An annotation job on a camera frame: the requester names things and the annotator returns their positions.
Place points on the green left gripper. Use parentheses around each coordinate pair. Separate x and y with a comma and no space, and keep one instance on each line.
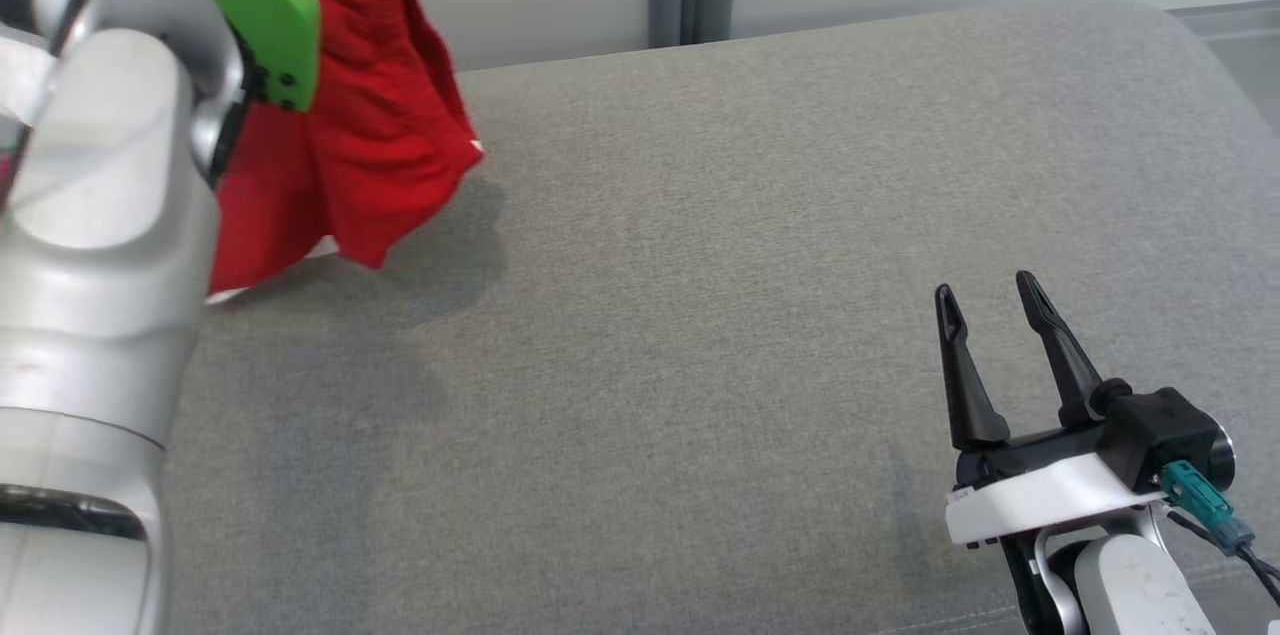
(270,5)

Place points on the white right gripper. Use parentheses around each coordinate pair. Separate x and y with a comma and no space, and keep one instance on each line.
(1040,495)

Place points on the red shirt with white trim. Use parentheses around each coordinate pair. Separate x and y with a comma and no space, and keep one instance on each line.
(370,115)

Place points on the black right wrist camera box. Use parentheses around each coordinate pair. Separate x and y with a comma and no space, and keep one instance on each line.
(1160,425)

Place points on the teal right camera connector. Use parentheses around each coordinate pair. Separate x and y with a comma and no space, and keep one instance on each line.
(1200,500)

